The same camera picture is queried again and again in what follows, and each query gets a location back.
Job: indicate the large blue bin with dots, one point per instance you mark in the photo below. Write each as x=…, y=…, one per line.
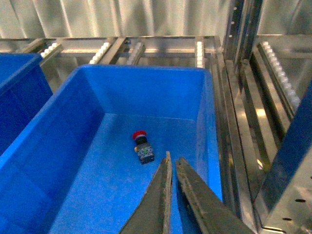
x=24, y=90
x=73, y=169

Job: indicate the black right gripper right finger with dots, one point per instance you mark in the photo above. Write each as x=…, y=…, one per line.
x=203, y=209

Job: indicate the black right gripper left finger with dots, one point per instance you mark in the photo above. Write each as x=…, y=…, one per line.
x=153, y=214

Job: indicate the large blue right bin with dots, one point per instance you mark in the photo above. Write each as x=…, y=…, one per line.
x=73, y=169

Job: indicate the large blue middle bin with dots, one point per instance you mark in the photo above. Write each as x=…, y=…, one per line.
x=24, y=90

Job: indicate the red mushroom push button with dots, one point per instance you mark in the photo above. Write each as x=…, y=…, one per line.
x=143, y=148

